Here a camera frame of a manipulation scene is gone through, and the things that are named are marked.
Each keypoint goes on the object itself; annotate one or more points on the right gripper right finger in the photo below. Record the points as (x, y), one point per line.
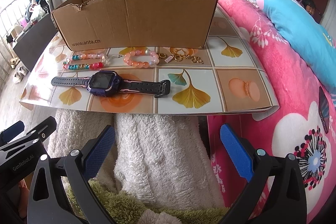
(286, 202)

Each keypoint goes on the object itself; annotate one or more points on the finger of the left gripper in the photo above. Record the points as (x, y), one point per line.
(39, 133)
(10, 133)

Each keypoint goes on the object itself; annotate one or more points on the person in background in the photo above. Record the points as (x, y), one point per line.
(308, 5)

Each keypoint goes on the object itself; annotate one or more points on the green shaggy cloth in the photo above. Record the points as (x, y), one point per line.
(124, 208)

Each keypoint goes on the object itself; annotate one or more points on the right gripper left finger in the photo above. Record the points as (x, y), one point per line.
(48, 202)

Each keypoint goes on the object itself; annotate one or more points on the white fluffy towel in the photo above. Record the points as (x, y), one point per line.
(159, 159)

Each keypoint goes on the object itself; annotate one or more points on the dark side table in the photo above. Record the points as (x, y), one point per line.
(31, 44)

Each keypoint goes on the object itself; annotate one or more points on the blue pillow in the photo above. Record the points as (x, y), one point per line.
(308, 38)

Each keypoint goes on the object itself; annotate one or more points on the purple black smart watch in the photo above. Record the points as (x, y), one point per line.
(110, 83)

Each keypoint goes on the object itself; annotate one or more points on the pink floral blanket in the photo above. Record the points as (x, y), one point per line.
(295, 127)

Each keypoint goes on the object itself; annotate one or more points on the brown cardboard box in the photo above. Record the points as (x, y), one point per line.
(97, 24)

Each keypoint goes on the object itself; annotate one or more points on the patterned tile table mat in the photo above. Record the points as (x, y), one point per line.
(225, 77)

